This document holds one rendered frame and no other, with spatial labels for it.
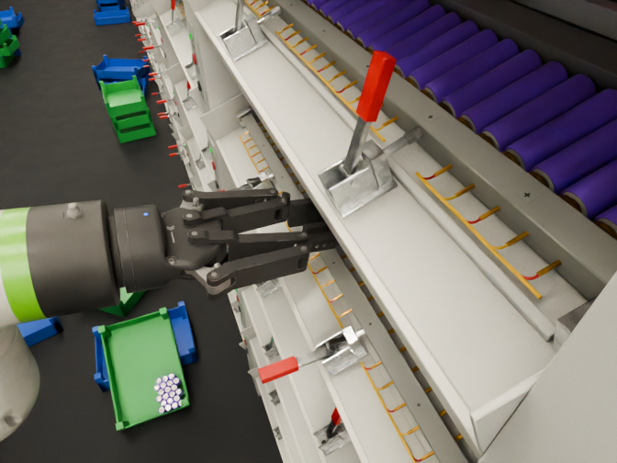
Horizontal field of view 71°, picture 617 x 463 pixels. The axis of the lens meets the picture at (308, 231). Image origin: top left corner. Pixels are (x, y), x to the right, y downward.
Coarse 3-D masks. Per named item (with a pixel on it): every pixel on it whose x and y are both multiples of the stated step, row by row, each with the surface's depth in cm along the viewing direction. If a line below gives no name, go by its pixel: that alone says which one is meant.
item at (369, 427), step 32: (224, 128) 71; (224, 160) 67; (256, 160) 64; (288, 288) 48; (320, 320) 44; (384, 320) 42; (352, 384) 39; (384, 384) 38; (352, 416) 38; (384, 416) 37; (448, 416) 35; (384, 448) 35; (416, 448) 34
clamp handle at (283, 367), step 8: (312, 352) 40; (320, 352) 40; (328, 352) 40; (280, 360) 39; (288, 360) 39; (296, 360) 39; (304, 360) 39; (312, 360) 39; (264, 368) 38; (272, 368) 38; (280, 368) 38; (288, 368) 38; (296, 368) 39; (264, 376) 38; (272, 376) 38; (280, 376) 38
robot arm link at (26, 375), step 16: (16, 336) 38; (16, 352) 38; (0, 368) 36; (16, 368) 38; (32, 368) 40; (0, 384) 36; (16, 384) 38; (32, 384) 40; (0, 400) 36; (16, 400) 38; (32, 400) 40; (0, 416) 37; (16, 416) 39; (0, 432) 38
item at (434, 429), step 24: (264, 144) 62; (264, 168) 61; (288, 192) 54; (336, 264) 45; (360, 288) 42; (360, 312) 41; (384, 336) 38; (384, 360) 37; (408, 384) 35; (384, 408) 36; (432, 408) 34; (408, 432) 34; (432, 432) 33; (456, 456) 31
